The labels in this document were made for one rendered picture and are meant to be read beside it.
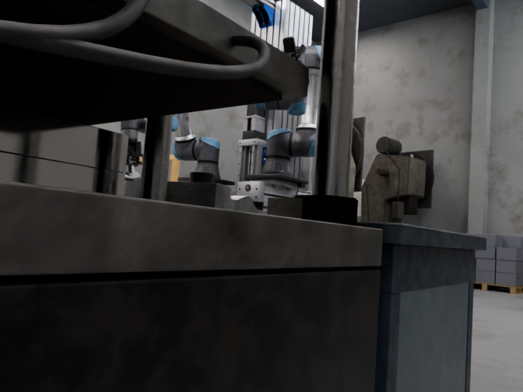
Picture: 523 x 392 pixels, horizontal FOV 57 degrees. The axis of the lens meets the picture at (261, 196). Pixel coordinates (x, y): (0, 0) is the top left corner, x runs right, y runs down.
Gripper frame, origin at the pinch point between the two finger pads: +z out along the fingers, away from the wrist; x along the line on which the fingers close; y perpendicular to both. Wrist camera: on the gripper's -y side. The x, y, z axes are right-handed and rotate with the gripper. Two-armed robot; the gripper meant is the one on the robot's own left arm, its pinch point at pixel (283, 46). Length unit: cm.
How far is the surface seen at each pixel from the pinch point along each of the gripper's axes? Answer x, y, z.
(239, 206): 18, 58, 8
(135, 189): 57, 49, 10
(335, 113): -25, 53, 92
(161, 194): 13, 61, 77
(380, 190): -19, -37, -896
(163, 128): 12, 47, 77
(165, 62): -15, 58, 131
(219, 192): 19, 55, 26
